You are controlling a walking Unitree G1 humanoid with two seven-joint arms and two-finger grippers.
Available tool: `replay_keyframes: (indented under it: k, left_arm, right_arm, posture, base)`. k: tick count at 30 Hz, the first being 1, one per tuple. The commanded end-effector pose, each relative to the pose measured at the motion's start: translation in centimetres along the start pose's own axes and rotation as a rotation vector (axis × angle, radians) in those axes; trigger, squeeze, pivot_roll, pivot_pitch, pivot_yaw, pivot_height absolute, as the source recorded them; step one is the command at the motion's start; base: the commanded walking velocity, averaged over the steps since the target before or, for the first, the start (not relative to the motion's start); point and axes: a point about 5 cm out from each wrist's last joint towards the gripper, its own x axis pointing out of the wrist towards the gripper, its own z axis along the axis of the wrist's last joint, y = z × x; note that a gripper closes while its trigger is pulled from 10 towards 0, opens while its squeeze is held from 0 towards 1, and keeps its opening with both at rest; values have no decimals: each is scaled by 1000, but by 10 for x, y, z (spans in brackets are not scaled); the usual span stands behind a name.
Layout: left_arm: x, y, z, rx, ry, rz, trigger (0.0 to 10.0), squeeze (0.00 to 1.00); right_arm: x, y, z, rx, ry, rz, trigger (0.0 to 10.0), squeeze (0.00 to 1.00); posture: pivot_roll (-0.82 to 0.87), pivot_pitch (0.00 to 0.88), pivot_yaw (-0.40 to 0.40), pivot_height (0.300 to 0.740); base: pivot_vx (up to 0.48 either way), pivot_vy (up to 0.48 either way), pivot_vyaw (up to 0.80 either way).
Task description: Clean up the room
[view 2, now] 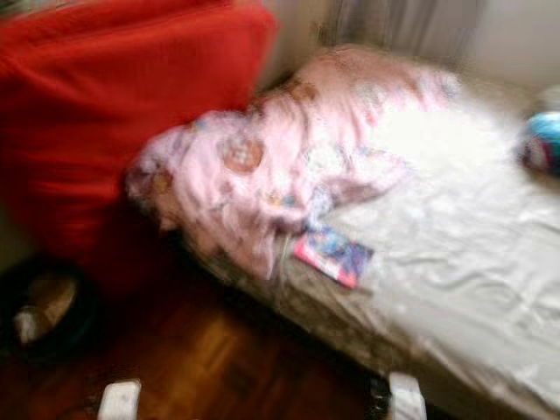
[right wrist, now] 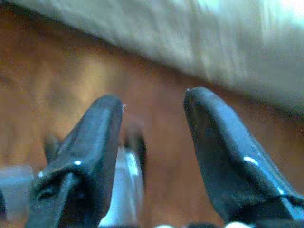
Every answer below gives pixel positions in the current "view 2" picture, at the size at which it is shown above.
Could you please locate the pink cartoon print blanket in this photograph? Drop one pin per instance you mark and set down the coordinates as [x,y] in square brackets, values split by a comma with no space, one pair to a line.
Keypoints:
[245,175]

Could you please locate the colourful paperback book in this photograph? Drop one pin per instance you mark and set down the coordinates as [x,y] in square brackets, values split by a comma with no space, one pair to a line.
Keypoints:
[334,255]

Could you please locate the brown cardboard scrap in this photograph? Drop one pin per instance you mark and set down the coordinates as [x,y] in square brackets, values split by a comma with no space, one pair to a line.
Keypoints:
[48,306]

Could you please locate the large red cushion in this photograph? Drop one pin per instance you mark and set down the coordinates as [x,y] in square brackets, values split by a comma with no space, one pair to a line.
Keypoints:
[105,149]
[105,7]

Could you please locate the black round bin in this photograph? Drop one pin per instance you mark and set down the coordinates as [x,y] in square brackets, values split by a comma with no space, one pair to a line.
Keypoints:
[87,324]

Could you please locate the grey curtain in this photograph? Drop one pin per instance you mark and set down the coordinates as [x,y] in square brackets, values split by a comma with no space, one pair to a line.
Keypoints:
[402,24]

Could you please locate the bed with beige floral sheet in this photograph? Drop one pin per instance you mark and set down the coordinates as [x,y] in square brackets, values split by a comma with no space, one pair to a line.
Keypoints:
[464,254]

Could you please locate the red white blue striped bolster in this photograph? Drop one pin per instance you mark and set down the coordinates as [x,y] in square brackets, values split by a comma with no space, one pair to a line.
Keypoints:
[541,142]

